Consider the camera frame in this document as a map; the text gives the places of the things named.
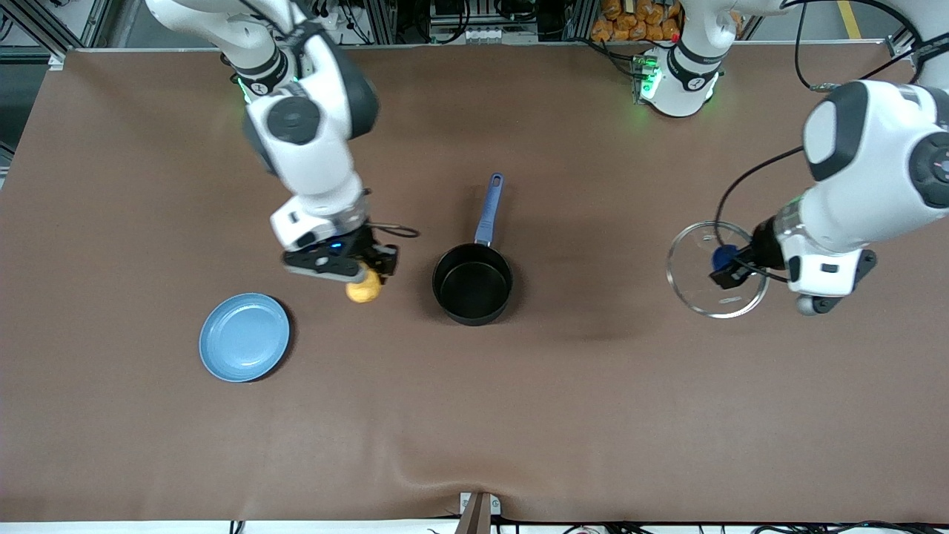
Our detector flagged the glass lid blue knob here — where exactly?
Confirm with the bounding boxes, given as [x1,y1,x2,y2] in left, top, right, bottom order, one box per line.
[666,220,772,320]

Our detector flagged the yellow potato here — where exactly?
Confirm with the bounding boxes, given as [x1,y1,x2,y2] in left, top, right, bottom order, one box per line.
[345,271,383,304]

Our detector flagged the blue round plate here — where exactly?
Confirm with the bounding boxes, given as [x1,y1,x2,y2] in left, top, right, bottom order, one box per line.
[198,293,291,383]

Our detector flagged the brown table cover mat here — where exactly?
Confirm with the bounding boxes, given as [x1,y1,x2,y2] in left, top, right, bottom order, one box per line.
[0,41,949,524]

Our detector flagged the bag of orange items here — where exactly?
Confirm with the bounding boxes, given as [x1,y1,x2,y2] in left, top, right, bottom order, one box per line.
[591,0,742,43]

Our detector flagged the white terminal strip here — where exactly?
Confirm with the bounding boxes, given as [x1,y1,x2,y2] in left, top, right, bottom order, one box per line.
[463,28,540,44]

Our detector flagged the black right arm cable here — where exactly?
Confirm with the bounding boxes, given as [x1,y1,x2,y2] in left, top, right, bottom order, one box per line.
[366,220,421,240]

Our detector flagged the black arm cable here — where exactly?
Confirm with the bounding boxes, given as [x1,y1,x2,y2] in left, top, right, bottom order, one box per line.
[366,220,421,240]
[713,0,936,285]

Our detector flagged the black pot blue handle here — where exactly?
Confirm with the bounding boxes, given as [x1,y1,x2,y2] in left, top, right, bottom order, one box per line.
[432,172,515,326]

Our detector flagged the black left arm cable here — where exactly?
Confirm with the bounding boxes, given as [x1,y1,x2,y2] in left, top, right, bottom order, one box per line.
[713,0,936,285]

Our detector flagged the aluminium frame corner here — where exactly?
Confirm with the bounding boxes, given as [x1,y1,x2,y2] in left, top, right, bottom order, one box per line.
[886,0,949,62]
[0,0,112,71]

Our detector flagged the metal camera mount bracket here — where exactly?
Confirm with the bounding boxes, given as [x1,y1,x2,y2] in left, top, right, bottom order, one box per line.
[458,492,502,534]

